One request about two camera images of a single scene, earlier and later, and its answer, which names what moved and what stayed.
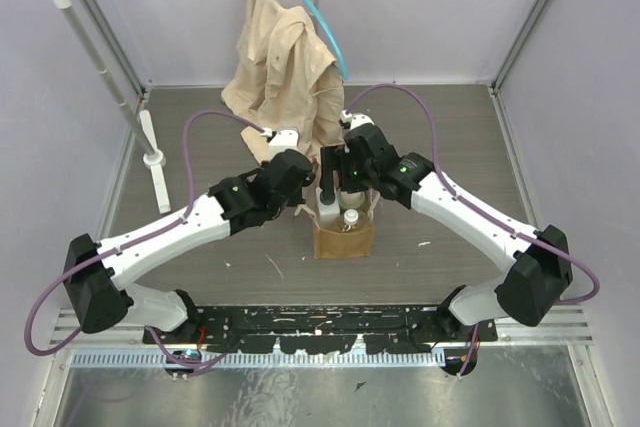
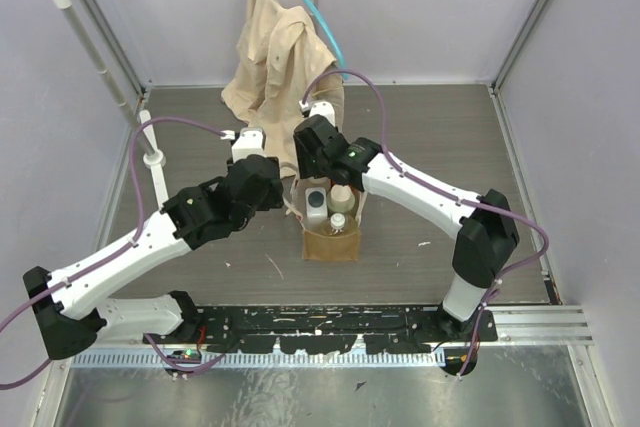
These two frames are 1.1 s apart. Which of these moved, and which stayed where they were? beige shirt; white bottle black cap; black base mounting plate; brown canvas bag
Moved: white bottle black cap; brown canvas bag
Stayed: beige shirt; black base mounting plate
